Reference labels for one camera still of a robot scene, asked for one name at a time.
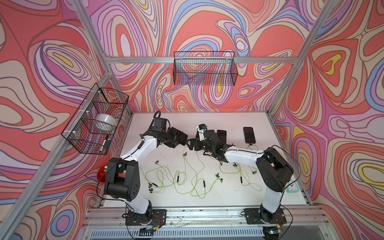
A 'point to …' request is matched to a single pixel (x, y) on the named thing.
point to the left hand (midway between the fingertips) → (184, 135)
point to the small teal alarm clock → (292, 187)
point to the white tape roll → (106, 121)
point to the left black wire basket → (93, 127)
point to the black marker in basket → (104, 143)
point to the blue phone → (249, 134)
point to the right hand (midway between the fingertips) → (190, 144)
